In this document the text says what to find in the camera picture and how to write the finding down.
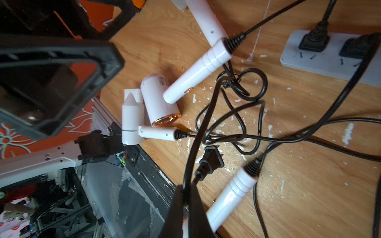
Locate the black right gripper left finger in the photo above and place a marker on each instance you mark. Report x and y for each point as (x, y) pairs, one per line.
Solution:
(173, 225)

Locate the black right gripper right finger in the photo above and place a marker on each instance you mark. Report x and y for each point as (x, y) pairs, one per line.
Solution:
(198, 224)

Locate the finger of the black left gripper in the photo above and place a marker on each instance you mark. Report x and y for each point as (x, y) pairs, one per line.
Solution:
(45, 81)
(31, 18)

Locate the white power strip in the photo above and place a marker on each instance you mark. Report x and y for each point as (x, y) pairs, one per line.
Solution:
(328, 62)

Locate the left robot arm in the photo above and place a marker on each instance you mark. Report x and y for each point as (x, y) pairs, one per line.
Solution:
(23, 158)

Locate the white hair dryer front right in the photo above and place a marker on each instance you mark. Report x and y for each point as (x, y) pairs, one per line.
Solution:
(233, 193)

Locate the white hair dryer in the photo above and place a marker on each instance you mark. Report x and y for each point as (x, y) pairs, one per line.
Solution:
(233, 193)
(205, 17)
(160, 97)
(134, 129)

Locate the orange plastic tool case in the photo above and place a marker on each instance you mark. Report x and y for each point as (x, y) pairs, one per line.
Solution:
(99, 20)

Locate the white hair dryer front left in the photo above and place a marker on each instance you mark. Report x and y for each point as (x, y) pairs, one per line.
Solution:
(134, 129)

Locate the white hair dryer middle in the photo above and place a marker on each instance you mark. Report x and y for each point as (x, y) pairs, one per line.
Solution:
(160, 97)

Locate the white hair dryer back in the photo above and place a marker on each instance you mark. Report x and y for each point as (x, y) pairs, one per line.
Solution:
(205, 17)

